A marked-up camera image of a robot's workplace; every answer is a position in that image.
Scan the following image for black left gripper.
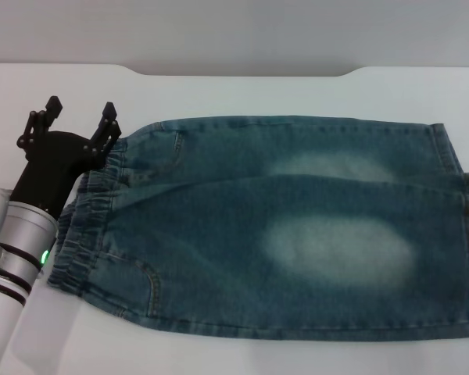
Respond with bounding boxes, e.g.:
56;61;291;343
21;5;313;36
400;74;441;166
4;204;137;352
9;95;122;219

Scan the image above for blue denim shorts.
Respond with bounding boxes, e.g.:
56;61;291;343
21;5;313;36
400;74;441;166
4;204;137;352
46;115;469;343

